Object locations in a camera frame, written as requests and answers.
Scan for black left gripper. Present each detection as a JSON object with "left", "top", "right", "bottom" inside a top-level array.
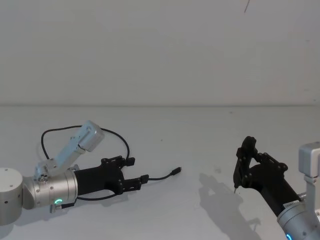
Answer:
[{"left": 74, "top": 155, "right": 150, "bottom": 198}]

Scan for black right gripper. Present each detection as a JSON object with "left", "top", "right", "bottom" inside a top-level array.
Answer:
[{"left": 236, "top": 136, "right": 303, "bottom": 218}]

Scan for slim black pen tool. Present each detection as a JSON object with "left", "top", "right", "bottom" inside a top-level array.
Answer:
[{"left": 231, "top": 157, "right": 243, "bottom": 195}]

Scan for white table cloth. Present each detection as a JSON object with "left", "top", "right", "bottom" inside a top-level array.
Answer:
[{"left": 0, "top": 104, "right": 320, "bottom": 240}]

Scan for white curtain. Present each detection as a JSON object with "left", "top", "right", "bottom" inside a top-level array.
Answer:
[{"left": 0, "top": 0, "right": 320, "bottom": 107}]

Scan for thin black looped cable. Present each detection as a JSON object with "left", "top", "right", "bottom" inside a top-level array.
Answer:
[{"left": 40, "top": 127, "right": 131, "bottom": 161}]

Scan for black cable with loose plug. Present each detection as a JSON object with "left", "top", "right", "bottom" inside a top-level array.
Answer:
[{"left": 60, "top": 166, "right": 183, "bottom": 209}]

